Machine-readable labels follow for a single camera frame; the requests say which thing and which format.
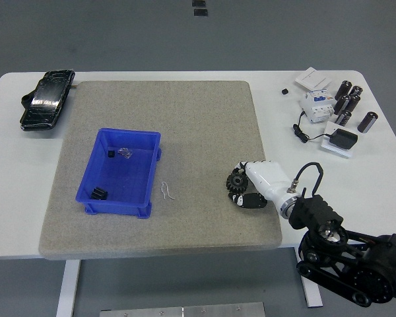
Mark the thin white wire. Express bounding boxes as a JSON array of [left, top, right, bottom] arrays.
[[160, 181, 177, 201]]

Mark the small black toothed part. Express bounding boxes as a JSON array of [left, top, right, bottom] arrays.
[[91, 186, 109, 201]]

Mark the white table leg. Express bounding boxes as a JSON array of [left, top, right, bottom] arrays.
[[294, 246, 323, 308], [55, 259, 83, 317]]

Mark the black power adapter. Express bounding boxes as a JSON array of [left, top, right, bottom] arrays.
[[329, 129, 358, 150]]

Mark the blue plastic box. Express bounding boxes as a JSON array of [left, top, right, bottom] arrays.
[[75, 128, 162, 219]]

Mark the black wrapped device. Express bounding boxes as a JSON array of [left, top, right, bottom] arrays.
[[18, 69, 76, 132]]

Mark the white switch plate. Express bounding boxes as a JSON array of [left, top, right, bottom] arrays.
[[295, 67, 333, 90]]

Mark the white circuit breaker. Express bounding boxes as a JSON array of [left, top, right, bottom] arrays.
[[299, 89, 336, 125]]

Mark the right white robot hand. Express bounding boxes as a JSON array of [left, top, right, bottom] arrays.
[[228, 160, 298, 210]]

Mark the white flat plate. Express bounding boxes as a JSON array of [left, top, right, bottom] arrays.
[[320, 121, 354, 159]]

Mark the large black gear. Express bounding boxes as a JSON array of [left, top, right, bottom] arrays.
[[226, 166, 251, 195]]

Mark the grey-brown mat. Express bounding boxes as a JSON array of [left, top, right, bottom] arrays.
[[38, 81, 283, 260]]

